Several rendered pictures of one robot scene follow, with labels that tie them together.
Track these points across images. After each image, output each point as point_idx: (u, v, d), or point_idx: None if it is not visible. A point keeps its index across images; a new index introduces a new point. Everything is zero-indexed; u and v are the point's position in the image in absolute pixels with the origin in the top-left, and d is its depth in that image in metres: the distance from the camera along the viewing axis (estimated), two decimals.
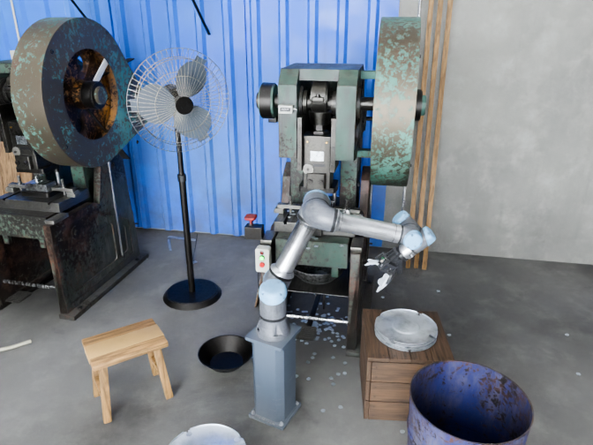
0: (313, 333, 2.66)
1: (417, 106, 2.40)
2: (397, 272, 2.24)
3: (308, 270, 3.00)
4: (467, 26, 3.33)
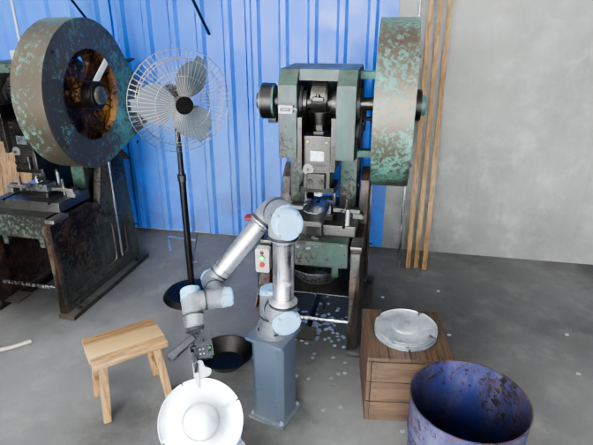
0: (313, 333, 2.66)
1: (418, 101, 2.40)
2: (177, 357, 1.77)
3: (308, 270, 3.00)
4: (467, 26, 3.33)
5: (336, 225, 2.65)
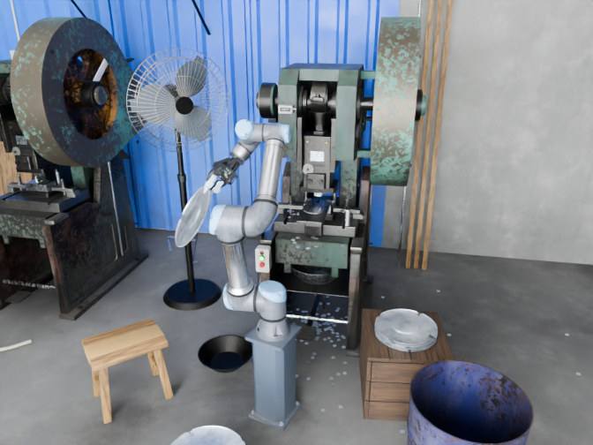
0: (313, 333, 2.66)
1: None
2: None
3: (308, 270, 3.00)
4: (467, 26, 3.33)
5: (336, 225, 2.65)
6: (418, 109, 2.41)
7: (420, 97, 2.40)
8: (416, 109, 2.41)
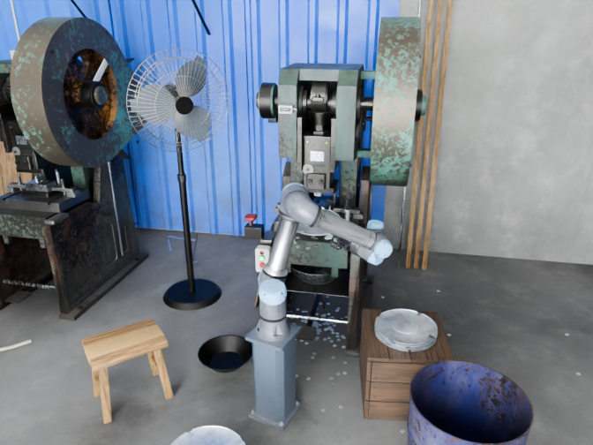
0: (313, 333, 2.66)
1: (416, 116, 2.43)
2: None
3: (308, 270, 3.00)
4: (467, 26, 3.33)
5: None
6: (419, 89, 2.44)
7: None
8: (417, 90, 2.43)
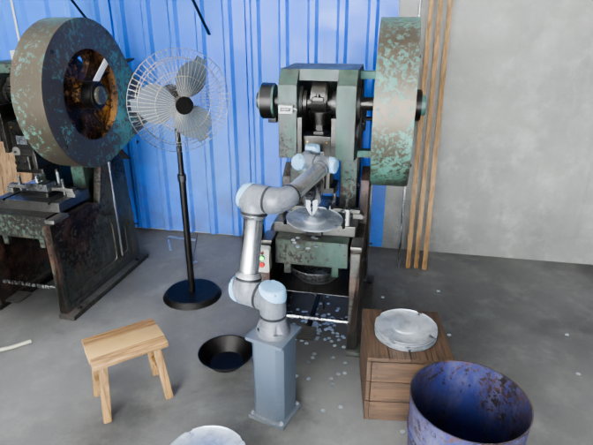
0: (313, 333, 2.66)
1: None
2: None
3: (308, 270, 3.00)
4: (467, 26, 3.33)
5: None
6: (417, 116, 2.43)
7: (419, 105, 2.40)
8: (416, 116, 2.44)
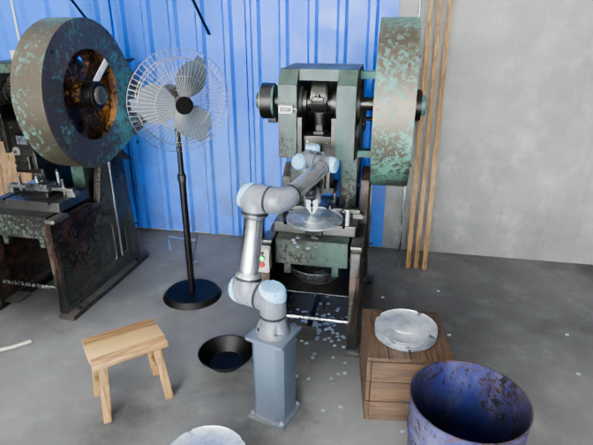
0: (313, 333, 2.66)
1: None
2: None
3: (308, 270, 3.00)
4: (467, 26, 3.33)
5: None
6: None
7: (417, 119, 2.46)
8: None
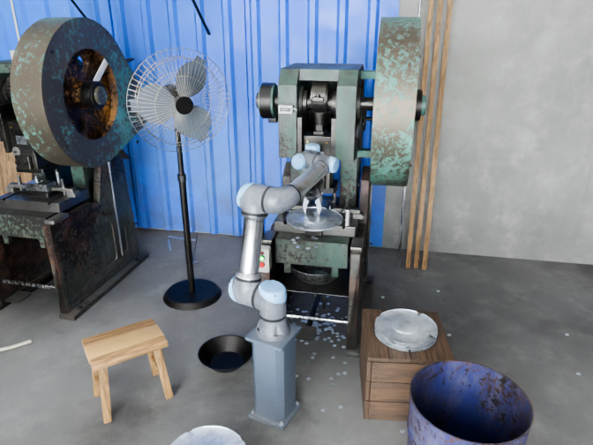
0: (313, 333, 2.66)
1: None
2: None
3: (308, 270, 3.00)
4: (467, 26, 3.33)
5: None
6: None
7: None
8: None
